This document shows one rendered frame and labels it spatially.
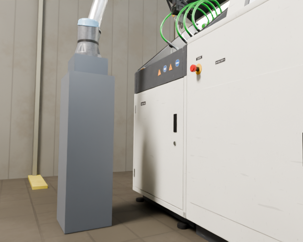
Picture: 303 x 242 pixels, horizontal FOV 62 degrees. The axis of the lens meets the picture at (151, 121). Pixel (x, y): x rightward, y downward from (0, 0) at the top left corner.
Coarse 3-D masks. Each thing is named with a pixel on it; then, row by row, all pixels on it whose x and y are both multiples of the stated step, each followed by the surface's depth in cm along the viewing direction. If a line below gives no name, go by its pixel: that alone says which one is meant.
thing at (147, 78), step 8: (168, 56) 145; (176, 56) 138; (152, 64) 164; (160, 64) 154; (168, 64) 145; (144, 72) 175; (152, 72) 164; (168, 72) 145; (176, 72) 137; (144, 80) 175; (152, 80) 163; (160, 80) 154; (168, 80) 145; (144, 88) 174
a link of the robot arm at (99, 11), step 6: (96, 0) 154; (102, 0) 155; (96, 6) 153; (102, 6) 155; (90, 12) 154; (96, 12) 153; (102, 12) 156; (90, 18) 153; (96, 18) 153; (102, 18) 158
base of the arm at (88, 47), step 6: (78, 42) 138; (84, 42) 136; (90, 42) 137; (96, 42) 139; (78, 48) 136; (84, 48) 135; (90, 48) 135; (96, 48) 138; (84, 54) 134; (90, 54) 134; (96, 54) 137
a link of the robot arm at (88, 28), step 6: (84, 18) 137; (78, 24) 138; (84, 24) 136; (90, 24) 137; (96, 24) 140; (78, 30) 138; (84, 30) 136; (90, 30) 137; (96, 30) 139; (78, 36) 138; (84, 36) 136; (90, 36) 137; (96, 36) 139
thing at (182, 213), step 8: (184, 80) 130; (184, 88) 129; (184, 96) 129; (184, 104) 129; (184, 112) 129; (184, 120) 128; (184, 128) 128; (184, 136) 128; (184, 144) 128; (184, 152) 127; (184, 160) 127; (184, 168) 127; (184, 176) 127; (184, 184) 126; (144, 192) 168; (184, 192) 126; (136, 200) 180; (152, 200) 157; (160, 200) 148; (184, 200) 126; (160, 208) 162; (168, 208) 140; (176, 208) 132; (184, 208) 126; (176, 216) 145; (184, 216) 126; (184, 224) 130; (192, 224) 131
